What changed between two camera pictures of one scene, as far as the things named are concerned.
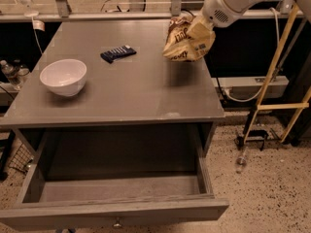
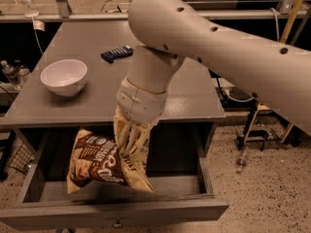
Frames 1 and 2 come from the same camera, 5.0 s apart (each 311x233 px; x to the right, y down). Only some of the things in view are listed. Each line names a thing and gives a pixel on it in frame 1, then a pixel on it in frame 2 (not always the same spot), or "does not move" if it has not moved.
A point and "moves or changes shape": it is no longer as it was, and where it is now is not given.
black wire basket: [21, 159] does not move
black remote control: [114, 53] does not move
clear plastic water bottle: [11, 70] does not move
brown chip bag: [180, 46] moves or changes shape
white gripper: [216, 11] → [140, 103]
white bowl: [64, 77] does not move
